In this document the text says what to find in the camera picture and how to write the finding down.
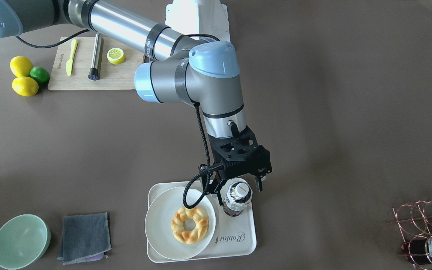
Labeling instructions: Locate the whole lemon near board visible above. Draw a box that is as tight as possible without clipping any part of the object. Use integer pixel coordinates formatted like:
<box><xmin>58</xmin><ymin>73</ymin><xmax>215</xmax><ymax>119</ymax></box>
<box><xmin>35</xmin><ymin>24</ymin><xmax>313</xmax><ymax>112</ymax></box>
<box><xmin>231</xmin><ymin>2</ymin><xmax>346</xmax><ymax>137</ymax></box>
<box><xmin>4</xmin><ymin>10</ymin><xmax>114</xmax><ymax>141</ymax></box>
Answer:
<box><xmin>10</xmin><ymin>56</ymin><xmax>34</xmax><ymax>77</ymax></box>

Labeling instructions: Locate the cream serving tray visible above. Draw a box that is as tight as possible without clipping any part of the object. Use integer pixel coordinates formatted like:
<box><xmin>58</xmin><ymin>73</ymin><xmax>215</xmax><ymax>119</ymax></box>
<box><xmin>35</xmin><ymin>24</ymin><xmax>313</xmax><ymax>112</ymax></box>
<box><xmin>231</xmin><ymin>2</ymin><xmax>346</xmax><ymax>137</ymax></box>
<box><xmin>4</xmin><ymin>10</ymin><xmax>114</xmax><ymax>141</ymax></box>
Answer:
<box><xmin>147</xmin><ymin>181</ymin><xmax>257</xmax><ymax>263</ymax></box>

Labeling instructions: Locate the steel black-tipped muddler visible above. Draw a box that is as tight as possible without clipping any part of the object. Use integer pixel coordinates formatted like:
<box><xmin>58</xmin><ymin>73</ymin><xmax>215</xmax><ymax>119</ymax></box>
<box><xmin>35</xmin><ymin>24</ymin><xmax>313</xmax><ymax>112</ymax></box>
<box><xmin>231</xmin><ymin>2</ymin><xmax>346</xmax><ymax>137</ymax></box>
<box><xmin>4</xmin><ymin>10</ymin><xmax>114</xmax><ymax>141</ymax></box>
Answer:
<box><xmin>88</xmin><ymin>33</ymin><xmax>103</xmax><ymax>81</ymax></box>

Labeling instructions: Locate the white plate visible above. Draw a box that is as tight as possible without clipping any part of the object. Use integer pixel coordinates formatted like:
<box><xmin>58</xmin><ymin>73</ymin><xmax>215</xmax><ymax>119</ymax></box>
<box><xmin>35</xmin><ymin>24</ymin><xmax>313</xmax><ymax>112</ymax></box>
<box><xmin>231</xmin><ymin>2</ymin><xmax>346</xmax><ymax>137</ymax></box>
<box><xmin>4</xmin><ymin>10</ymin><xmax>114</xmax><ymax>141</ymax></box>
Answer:
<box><xmin>145</xmin><ymin>187</ymin><xmax>216</xmax><ymax>260</ymax></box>

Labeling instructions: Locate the green lime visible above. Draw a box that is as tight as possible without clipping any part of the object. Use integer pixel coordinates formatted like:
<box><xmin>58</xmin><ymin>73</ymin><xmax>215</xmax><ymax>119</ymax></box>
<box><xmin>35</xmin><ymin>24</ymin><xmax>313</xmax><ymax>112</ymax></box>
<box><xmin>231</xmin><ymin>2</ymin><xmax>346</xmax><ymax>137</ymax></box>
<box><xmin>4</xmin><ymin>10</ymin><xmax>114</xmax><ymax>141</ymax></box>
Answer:
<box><xmin>30</xmin><ymin>66</ymin><xmax>50</xmax><ymax>84</ymax></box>

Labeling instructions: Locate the wooden cutting board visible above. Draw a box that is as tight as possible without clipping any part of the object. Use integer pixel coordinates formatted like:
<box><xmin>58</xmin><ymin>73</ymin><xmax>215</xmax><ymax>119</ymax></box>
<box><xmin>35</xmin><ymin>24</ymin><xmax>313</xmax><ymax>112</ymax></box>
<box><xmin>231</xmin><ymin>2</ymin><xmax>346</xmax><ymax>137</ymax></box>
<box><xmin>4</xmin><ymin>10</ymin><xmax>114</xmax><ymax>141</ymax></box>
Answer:
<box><xmin>48</xmin><ymin>36</ymin><xmax>145</xmax><ymax>91</ymax></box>

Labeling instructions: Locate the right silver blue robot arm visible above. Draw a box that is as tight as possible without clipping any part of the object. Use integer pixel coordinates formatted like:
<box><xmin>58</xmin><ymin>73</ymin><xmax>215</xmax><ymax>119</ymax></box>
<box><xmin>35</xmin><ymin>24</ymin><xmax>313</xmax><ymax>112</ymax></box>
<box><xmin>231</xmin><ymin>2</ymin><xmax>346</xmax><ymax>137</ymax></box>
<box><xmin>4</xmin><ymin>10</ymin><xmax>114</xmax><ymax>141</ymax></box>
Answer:
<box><xmin>0</xmin><ymin>0</ymin><xmax>272</xmax><ymax>205</ymax></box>

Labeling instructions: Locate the half lemon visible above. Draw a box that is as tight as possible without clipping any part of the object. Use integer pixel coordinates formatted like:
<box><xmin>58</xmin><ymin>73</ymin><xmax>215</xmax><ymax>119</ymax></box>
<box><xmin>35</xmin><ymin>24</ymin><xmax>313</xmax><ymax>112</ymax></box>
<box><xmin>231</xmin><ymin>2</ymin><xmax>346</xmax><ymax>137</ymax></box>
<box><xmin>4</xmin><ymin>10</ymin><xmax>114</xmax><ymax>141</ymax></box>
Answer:
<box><xmin>106</xmin><ymin>47</ymin><xmax>125</xmax><ymax>65</ymax></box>

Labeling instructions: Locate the yellow plastic knife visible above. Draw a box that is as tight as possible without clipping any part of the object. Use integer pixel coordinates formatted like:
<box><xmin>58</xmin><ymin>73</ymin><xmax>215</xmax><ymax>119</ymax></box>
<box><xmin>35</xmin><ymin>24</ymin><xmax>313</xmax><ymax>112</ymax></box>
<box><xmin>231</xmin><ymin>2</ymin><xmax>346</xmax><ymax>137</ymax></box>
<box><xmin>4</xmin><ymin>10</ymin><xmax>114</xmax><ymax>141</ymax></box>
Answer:
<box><xmin>66</xmin><ymin>38</ymin><xmax>78</xmax><ymax>76</ymax></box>

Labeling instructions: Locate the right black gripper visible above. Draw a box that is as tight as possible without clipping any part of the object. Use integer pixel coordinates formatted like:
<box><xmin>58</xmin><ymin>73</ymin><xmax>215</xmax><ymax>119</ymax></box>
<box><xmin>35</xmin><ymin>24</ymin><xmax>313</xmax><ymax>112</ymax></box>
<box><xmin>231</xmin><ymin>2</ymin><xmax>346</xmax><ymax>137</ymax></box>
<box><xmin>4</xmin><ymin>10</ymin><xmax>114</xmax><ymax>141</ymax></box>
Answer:
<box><xmin>199</xmin><ymin>126</ymin><xmax>272</xmax><ymax>206</ymax></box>

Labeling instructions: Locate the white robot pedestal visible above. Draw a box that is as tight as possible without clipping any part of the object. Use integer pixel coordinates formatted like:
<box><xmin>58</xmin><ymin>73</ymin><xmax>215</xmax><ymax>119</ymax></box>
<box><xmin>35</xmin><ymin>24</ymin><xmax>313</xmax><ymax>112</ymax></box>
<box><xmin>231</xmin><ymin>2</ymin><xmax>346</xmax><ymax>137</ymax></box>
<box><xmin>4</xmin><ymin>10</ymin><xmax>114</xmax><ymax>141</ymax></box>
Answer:
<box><xmin>165</xmin><ymin>0</ymin><xmax>230</xmax><ymax>42</ymax></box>

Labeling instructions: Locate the mint green bowl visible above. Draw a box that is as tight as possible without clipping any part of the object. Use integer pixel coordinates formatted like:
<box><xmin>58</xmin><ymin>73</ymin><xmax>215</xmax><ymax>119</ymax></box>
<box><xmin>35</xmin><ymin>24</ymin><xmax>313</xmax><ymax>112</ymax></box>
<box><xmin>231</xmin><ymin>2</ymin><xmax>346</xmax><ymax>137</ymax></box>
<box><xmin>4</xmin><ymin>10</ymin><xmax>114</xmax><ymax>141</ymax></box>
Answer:
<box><xmin>0</xmin><ymin>214</ymin><xmax>51</xmax><ymax>270</ymax></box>

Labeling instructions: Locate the copper wire bottle rack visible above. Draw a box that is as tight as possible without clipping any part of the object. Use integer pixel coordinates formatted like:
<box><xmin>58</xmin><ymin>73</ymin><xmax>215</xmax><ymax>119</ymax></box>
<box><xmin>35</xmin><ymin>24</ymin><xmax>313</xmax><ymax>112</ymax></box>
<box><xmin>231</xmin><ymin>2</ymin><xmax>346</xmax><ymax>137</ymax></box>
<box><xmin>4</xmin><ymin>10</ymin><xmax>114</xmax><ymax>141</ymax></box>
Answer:
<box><xmin>391</xmin><ymin>200</ymin><xmax>432</xmax><ymax>270</ymax></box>

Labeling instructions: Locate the grey folded cloth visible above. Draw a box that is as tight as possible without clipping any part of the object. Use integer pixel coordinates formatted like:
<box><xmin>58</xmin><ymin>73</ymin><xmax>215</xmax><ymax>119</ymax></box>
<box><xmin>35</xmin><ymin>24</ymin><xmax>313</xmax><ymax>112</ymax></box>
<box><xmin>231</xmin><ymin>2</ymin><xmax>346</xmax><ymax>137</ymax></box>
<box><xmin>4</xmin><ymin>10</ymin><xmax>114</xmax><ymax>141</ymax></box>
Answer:
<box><xmin>58</xmin><ymin>212</ymin><xmax>111</xmax><ymax>265</ymax></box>

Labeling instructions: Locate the tea bottle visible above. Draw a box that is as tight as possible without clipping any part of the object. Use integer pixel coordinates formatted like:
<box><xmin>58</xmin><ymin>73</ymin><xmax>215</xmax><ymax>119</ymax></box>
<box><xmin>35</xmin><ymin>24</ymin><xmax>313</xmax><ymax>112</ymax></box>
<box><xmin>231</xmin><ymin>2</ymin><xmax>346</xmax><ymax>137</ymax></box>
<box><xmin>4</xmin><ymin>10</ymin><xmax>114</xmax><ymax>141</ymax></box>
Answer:
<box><xmin>223</xmin><ymin>180</ymin><xmax>252</xmax><ymax>217</ymax></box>
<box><xmin>401</xmin><ymin>236</ymin><xmax>432</xmax><ymax>265</ymax></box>

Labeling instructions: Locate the braided ring donut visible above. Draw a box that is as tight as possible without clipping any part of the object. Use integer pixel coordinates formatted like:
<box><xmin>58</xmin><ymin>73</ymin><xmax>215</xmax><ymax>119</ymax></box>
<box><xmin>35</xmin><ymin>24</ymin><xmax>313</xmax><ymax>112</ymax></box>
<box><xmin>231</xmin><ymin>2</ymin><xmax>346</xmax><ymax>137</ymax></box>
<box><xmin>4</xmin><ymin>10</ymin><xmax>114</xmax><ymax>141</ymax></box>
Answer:
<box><xmin>171</xmin><ymin>205</ymin><xmax>209</xmax><ymax>245</ymax></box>

